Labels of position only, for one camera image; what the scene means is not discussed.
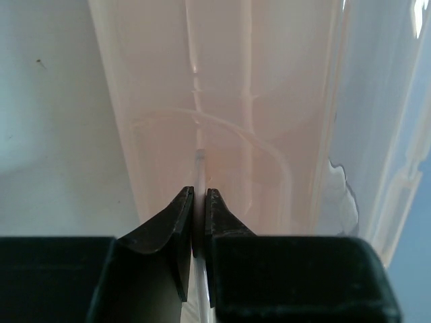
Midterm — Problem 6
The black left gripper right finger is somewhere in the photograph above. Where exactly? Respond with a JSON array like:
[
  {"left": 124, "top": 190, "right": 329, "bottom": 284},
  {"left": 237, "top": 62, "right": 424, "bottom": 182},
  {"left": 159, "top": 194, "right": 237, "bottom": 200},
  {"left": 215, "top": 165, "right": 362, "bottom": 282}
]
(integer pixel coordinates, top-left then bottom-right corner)
[{"left": 205, "top": 188, "right": 403, "bottom": 322}]

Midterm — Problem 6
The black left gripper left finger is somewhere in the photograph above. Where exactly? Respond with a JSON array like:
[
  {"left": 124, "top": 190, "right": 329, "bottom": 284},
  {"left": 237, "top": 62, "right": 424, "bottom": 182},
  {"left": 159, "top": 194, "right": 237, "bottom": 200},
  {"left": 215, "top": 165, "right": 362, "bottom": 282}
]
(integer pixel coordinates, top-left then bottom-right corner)
[{"left": 1, "top": 186, "right": 194, "bottom": 322}]

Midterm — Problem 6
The pink plastic toolbox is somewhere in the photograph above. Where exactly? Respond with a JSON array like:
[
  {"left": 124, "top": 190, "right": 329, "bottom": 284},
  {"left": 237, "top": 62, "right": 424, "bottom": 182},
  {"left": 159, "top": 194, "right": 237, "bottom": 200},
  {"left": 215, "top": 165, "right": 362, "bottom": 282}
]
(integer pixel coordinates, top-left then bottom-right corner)
[{"left": 89, "top": 1, "right": 430, "bottom": 322}]

